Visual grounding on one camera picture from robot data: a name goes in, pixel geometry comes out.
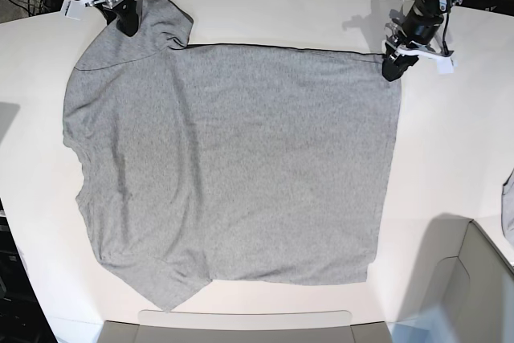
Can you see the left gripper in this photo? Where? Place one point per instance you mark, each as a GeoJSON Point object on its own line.
{"type": "Point", "coordinates": [397, 42]}

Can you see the grey T-shirt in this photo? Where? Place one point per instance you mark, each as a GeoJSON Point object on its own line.
{"type": "Point", "coordinates": [228, 162]}

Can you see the beige tray bottom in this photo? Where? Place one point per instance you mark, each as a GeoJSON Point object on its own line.
{"type": "Point", "coordinates": [334, 326]}

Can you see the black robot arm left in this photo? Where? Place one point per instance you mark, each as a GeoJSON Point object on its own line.
{"type": "Point", "coordinates": [422, 32]}

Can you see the grey cloth at right edge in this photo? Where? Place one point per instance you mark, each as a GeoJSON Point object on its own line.
{"type": "Point", "coordinates": [507, 209]}

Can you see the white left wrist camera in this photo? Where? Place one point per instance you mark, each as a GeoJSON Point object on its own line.
{"type": "Point", "coordinates": [444, 62]}

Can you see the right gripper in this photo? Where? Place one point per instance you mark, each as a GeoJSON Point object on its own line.
{"type": "Point", "coordinates": [128, 14]}

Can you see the beige bin right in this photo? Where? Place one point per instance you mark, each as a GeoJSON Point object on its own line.
{"type": "Point", "coordinates": [461, 289]}

